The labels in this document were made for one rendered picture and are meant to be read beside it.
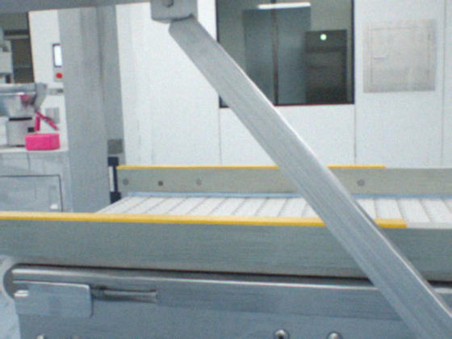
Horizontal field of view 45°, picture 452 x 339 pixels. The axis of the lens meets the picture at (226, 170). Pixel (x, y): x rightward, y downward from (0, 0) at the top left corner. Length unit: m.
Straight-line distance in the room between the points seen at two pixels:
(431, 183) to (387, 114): 5.04
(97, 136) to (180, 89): 5.05
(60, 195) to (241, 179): 2.55
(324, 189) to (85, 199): 0.50
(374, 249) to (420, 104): 5.45
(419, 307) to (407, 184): 0.37
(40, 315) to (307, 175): 0.27
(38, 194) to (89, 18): 2.54
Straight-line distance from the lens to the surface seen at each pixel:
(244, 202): 0.65
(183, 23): 0.42
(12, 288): 0.52
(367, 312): 0.42
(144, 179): 0.72
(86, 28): 0.76
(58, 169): 3.17
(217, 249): 0.42
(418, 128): 5.77
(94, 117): 0.76
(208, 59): 0.39
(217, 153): 5.77
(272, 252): 0.41
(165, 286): 0.44
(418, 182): 0.67
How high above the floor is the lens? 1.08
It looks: 9 degrees down
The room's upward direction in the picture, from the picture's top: 2 degrees counter-clockwise
